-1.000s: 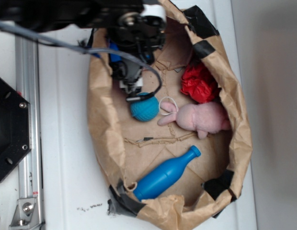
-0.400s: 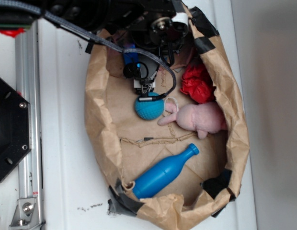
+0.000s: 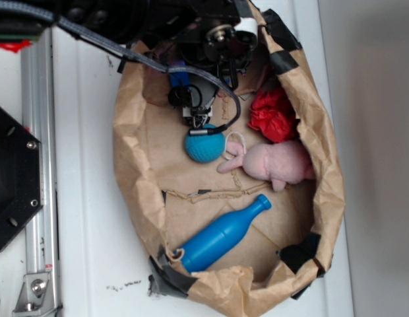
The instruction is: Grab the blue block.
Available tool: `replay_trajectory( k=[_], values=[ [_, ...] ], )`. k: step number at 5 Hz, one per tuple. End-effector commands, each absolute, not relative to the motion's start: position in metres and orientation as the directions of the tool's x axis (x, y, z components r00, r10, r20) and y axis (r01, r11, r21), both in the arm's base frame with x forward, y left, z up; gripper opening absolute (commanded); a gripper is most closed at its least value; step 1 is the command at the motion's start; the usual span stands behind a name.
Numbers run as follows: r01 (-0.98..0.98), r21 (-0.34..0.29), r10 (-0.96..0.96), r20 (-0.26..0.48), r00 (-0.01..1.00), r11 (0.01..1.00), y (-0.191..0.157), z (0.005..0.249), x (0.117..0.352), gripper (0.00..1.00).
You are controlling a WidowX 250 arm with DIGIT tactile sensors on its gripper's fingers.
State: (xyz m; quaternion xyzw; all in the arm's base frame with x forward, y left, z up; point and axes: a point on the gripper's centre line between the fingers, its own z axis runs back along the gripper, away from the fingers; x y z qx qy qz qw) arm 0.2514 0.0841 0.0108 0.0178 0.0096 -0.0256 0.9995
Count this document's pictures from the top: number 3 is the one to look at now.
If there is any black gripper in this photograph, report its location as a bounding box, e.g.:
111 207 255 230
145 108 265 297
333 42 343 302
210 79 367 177
143 13 257 77

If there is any blue rectangular block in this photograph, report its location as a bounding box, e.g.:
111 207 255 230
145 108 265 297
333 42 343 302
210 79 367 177
169 72 190 88

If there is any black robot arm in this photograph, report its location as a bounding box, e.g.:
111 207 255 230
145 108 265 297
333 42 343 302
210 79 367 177
0 1 258 77

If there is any crumpled red paper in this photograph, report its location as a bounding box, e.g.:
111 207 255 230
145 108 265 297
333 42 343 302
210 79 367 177
248 87 299 143

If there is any blue textured ball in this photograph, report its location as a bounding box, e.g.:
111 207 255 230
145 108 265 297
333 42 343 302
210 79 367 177
184 133 225 163

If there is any pink plush pig toy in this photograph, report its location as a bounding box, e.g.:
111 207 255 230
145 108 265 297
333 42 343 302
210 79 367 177
217 131 316 192

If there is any blue plastic bottle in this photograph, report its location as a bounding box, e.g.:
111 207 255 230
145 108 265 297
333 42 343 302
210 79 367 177
180 194 272 273

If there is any brown paper bag enclosure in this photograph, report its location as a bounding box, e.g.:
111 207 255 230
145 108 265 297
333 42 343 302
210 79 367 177
113 3 345 316

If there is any aluminium extrusion rail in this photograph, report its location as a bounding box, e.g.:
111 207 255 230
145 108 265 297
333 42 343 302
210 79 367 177
13 30 62 316

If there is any grey braided cable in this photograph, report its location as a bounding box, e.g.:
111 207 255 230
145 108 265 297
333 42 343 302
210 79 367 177
0 0 241 137

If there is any black octagonal mount plate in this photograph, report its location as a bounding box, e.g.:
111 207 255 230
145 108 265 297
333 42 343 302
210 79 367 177
0 107 42 252

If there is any metal corner bracket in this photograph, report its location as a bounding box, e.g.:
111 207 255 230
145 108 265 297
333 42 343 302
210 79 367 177
12 272 56 316

